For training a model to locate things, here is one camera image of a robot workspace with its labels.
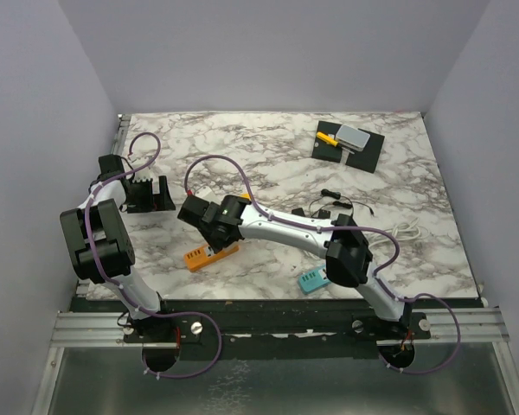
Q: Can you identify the orange power strip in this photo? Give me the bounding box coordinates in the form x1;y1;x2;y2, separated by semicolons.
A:
183;243;239;272

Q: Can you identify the teal power strip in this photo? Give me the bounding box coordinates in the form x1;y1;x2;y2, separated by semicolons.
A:
298;265;330;295

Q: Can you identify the white teal-strip cable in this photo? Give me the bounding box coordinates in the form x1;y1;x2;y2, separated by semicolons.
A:
367;218;432;252

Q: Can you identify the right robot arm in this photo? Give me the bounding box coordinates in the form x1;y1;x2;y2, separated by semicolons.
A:
178;195;412;338

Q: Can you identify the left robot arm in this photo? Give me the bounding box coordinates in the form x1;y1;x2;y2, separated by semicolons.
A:
60;155;175;342

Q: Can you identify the black power adapter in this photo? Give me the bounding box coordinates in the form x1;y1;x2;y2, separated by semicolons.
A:
292;207;305;217

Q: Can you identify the grey rectangular box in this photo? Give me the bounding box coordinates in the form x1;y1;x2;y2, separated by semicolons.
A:
335;124;370;151

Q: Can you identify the black mat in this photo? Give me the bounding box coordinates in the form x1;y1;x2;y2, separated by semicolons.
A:
311;121;385;174

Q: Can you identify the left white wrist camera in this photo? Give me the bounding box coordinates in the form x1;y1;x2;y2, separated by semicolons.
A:
132;165;155;182

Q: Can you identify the black plug adapter with cable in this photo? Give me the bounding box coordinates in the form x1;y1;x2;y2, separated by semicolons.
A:
308;188;375;219

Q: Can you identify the yellow handled screwdriver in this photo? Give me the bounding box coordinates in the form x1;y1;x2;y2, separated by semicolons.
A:
316;131;356;154

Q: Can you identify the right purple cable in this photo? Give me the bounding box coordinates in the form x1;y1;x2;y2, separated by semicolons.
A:
184;154;463;380

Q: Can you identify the aluminium frame rail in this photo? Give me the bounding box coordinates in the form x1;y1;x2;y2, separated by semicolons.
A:
51;308;510;348

